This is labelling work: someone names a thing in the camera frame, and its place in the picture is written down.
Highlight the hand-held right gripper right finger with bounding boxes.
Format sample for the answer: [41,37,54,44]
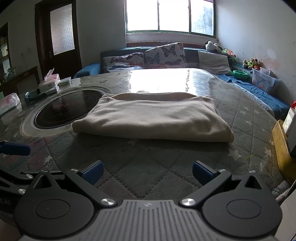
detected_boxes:
[179,160,270,208]

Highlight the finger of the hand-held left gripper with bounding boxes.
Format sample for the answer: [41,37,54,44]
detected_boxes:
[0,166,36,195]
[0,141,31,156]

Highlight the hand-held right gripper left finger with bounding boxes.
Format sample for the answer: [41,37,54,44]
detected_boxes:
[32,160,117,208]

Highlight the cream long-sleeve shirt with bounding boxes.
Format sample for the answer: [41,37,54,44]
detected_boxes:
[72,91,234,143]

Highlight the soft white tissue pack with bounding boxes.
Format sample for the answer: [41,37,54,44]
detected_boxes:
[0,93,21,116]

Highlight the blue smartwatch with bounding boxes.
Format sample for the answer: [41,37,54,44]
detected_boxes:
[24,88,47,104]

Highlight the round black inset cooktop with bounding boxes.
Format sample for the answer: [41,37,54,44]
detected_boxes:
[33,89,104,130]

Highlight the white and pink tissue box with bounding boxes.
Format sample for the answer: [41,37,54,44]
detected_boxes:
[38,68,61,93]

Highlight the dark wooden sideboard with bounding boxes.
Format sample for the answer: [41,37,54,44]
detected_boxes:
[0,66,41,95]

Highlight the yellow wooden chair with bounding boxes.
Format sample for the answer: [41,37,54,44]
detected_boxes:
[272,119,296,183]

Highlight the blue quilted sofa cover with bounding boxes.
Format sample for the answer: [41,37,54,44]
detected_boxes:
[215,74,290,118]

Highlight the white and grey carton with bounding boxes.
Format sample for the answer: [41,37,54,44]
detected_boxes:
[282,108,296,159]

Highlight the dark wooden display cabinet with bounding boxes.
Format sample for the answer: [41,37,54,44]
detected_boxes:
[0,22,12,81]

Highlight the dark wooden door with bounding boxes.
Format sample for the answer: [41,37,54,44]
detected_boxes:
[35,0,82,79]

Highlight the green plastic basin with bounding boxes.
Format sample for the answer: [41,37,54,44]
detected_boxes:
[232,70,250,80]

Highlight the clear plastic storage box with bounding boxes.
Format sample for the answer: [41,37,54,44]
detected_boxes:
[251,68,281,94]

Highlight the grey pillow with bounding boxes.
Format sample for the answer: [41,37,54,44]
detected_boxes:
[198,50,233,76]

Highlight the flat butterfly print pillow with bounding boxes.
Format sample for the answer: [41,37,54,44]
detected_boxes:
[102,52,145,73]

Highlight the blue sofa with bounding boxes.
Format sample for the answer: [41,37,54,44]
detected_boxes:
[73,42,290,118]

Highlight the brown and green plush toys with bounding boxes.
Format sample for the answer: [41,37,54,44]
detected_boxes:
[243,58,262,70]

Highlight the colourful plush toy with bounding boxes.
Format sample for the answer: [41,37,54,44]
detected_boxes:
[221,48,237,59]

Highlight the square butterfly print pillow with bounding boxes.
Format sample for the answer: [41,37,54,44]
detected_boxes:
[144,42,187,69]

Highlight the panda plush toy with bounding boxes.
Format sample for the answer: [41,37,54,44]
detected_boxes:
[205,41,222,52]

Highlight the green-framed window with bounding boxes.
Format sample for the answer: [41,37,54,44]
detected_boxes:
[124,0,216,36]

